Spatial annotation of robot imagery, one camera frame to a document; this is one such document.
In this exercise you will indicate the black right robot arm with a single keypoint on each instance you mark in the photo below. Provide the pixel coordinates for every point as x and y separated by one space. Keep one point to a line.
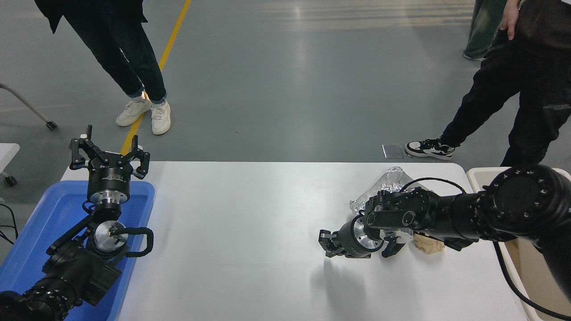
517 200

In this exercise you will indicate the grey metal leg with caster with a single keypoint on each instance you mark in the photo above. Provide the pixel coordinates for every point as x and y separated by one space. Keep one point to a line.
26 106

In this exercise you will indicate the foil plate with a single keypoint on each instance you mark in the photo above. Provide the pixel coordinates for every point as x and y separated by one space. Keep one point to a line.
388 183

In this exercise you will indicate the person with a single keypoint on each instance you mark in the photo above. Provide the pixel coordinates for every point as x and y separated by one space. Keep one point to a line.
484 26
129 49
535 89

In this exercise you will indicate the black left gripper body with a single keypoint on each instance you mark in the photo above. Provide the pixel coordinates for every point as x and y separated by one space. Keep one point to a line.
109 179

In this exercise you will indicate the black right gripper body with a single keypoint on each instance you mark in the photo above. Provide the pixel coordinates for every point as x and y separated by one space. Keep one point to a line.
347 243

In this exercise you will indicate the person's hand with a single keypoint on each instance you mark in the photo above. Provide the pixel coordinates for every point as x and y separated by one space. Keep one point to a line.
511 18

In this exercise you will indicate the blue plastic tray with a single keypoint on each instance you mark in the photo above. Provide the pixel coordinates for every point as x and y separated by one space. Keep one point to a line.
53 209

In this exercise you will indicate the large pale bin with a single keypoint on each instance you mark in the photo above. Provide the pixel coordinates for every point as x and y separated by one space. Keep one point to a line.
479 176

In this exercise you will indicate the crumpled tan paper ball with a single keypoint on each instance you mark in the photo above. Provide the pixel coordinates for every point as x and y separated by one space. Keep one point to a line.
426 245

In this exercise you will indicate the shiny grey floor plate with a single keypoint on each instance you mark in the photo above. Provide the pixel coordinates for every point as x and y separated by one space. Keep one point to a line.
392 151

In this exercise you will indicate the small white table with caster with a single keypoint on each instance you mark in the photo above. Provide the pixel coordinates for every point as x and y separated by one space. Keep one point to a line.
6 154

